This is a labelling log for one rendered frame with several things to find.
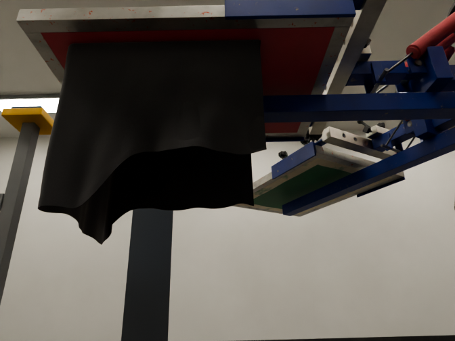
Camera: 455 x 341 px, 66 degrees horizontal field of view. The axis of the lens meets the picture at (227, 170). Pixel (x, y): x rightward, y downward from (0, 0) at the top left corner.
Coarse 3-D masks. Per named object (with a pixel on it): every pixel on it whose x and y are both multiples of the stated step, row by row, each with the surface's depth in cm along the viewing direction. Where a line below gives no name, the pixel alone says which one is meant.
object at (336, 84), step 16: (368, 0) 82; (384, 0) 82; (368, 16) 86; (352, 32) 91; (368, 32) 91; (352, 48) 96; (336, 64) 105; (352, 64) 102; (336, 80) 109; (320, 128) 136
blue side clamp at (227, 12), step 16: (240, 0) 81; (256, 0) 81; (272, 0) 81; (288, 0) 81; (304, 0) 81; (320, 0) 81; (336, 0) 81; (352, 0) 81; (240, 16) 79; (256, 16) 79; (272, 16) 79; (288, 16) 79; (304, 16) 80; (320, 16) 80; (336, 16) 80; (352, 16) 80
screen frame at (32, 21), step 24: (24, 24) 81; (48, 24) 81; (72, 24) 82; (96, 24) 82; (120, 24) 82; (144, 24) 82; (168, 24) 82; (192, 24) 82; (216, 24) 83; (240, 24) 83; (264, 24) 83; (288, 24) 83; (312, 24) 83; (336, 24) 83; (48, 48) 88; (336, 48) 91
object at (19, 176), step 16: (16, 112) 111; (32, 112) 111; (16, 128) 118; (32, 128) 114; (48, 128) 118; (32, 144) 114; (16, 160) 109; (32, 160) 113; (16, 176) 107; (16, 192) 105; (0, 208) 103; (16, 208) 104; (0, 224) 101; (16, 224) 104; (0, 240) 99; (0, 256) 97; (0, 272) 96; (0, 288) 96; (0, 304) 96
